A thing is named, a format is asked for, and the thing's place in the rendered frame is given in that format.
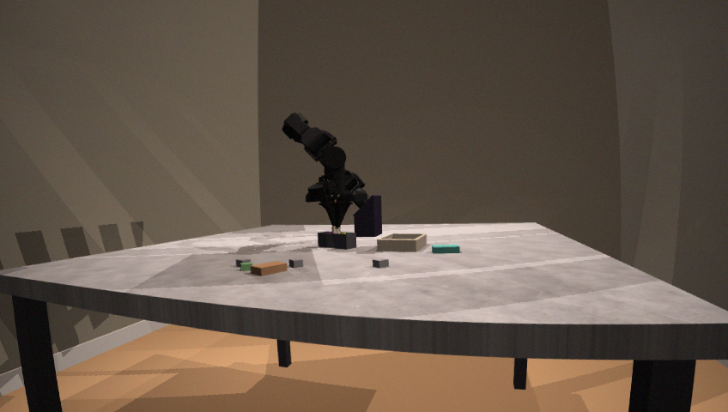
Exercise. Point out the orange-brown rectangular block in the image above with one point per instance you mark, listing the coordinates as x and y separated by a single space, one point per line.
269 268

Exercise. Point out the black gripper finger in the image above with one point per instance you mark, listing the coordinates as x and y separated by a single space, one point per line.
330 211
340 211

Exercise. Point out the beige shallow tray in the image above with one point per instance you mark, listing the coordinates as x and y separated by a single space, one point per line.
402 242

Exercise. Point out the teal rectangular block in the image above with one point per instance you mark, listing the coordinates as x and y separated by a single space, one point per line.
445 249

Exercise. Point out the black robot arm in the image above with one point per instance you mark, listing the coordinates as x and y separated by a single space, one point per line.
320 146

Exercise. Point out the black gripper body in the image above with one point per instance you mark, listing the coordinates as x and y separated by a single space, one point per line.
346 196

